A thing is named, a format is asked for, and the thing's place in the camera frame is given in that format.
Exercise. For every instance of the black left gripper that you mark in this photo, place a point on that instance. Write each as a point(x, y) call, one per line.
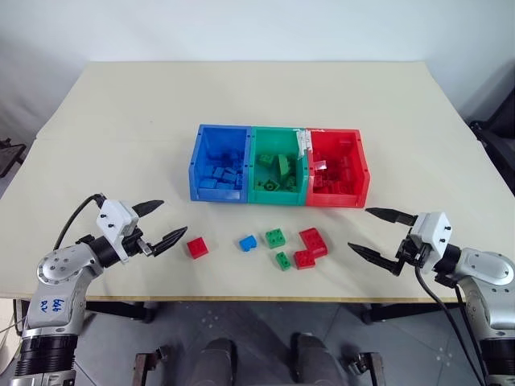
point(134, 242)

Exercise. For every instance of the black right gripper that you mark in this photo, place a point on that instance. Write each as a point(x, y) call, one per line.
point(412, 251)

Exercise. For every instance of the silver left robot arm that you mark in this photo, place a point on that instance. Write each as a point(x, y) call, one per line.
point(60, 269)

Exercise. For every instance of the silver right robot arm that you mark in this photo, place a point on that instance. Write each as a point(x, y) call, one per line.
point(489, 277)

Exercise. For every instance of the square red toy brick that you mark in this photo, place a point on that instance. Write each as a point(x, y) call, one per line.
point(198, 247)

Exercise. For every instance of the large red toy brick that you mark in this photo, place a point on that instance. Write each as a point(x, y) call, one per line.
point(314, 240)

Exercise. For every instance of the blue plastic bin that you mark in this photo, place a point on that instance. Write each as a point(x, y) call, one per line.
point(195, 161)

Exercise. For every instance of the red plastic bin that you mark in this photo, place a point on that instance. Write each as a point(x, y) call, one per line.
point(362, 161)

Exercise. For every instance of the low red toy brick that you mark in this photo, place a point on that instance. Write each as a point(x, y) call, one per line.
point(305, 259)

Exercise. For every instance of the small blue toy brick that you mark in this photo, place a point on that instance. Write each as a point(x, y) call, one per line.
point(247, 243)

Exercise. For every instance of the clear tape piece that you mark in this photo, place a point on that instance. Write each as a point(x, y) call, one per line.
point(320, 164)

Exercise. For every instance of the narrow green toy brick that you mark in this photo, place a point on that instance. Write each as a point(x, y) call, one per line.
point(283, 261)

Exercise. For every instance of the square green toy brick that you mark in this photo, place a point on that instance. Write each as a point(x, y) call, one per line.
point(275, 237)

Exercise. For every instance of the green plastic bin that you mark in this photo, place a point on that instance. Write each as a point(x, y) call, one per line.
point(277, 198)

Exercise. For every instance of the large sloped green brick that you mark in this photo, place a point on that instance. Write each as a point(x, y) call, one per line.
point(285, 167)

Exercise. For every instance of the white tape strip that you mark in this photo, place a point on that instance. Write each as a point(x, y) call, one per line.
point(302, 142)

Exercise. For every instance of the dark rounded robot foot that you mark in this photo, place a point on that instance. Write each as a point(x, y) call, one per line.
point(311, 360)
point(217, 362)

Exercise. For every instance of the black office chair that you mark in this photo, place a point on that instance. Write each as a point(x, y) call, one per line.
point(497, 132)

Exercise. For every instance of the black equipment stand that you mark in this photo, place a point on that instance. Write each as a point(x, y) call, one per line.
point(10, 154)

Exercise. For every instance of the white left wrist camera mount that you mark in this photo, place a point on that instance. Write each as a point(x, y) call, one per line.
point(114, 221)

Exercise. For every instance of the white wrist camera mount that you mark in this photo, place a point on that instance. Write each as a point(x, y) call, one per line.
point(432, 233)
point(114, 221)

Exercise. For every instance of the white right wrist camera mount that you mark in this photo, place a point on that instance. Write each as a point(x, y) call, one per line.
point(432, 233)

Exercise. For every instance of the black table frame bar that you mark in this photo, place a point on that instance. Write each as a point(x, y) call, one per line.
point(402, 310)
point(120, 309)

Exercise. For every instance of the brown metal floor bracket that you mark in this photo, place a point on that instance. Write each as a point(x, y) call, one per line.
point(368, 368)
point(147, 368)

